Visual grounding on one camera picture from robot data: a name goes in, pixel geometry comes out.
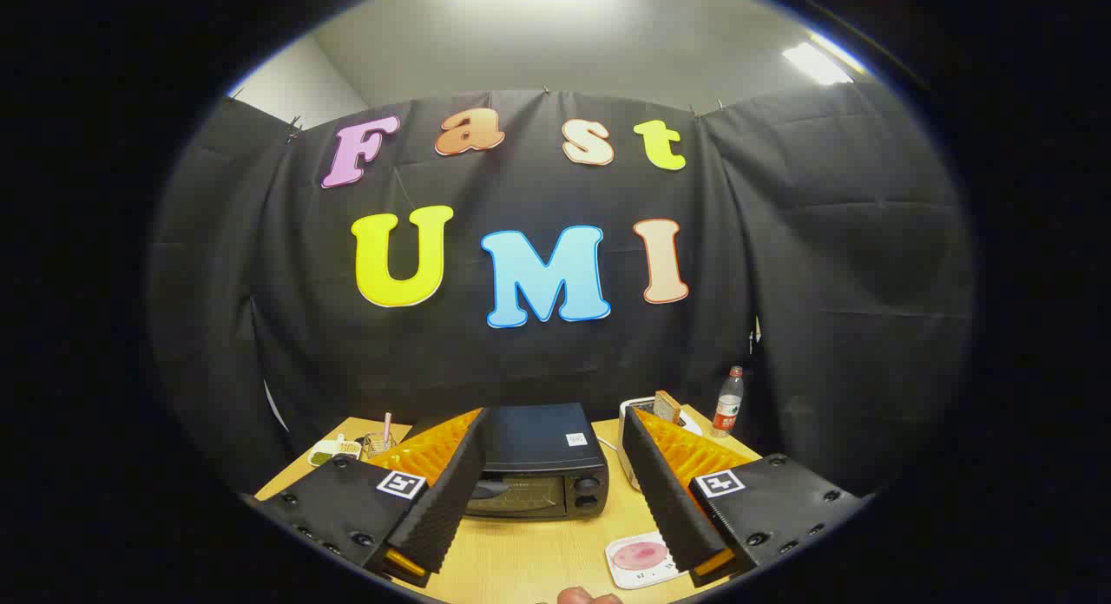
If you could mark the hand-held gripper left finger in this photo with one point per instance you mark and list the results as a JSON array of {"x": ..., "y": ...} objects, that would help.
[{"x": 451, "y": 500}]

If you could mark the red label water bottle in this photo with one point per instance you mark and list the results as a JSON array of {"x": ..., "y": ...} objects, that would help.
[{"x": 727, "y": 409}]

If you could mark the white square plate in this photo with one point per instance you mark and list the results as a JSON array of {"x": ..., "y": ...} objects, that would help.
[{"x": 621, "y": 574}]

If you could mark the black toaster oven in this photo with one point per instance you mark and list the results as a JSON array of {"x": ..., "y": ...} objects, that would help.
[{"x": 538, "y": 439}]

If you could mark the white divided spice dish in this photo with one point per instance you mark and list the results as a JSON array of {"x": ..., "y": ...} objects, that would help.
[{"x": 334, "y": 452}]

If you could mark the round pink ham slice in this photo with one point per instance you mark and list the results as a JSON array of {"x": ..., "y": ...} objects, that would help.
[{"x": 638, "y": 555}]

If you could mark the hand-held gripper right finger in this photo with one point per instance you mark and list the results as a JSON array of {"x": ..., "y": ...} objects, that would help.
[{"x": 664, "y": 500}]

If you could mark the brown bread slice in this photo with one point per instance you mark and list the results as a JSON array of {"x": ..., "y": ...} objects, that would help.
[{"x": 667, "y": 407}]

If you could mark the white bread toaster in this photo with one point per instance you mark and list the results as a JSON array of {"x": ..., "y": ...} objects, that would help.
[{"x": 635, "y": 403}]

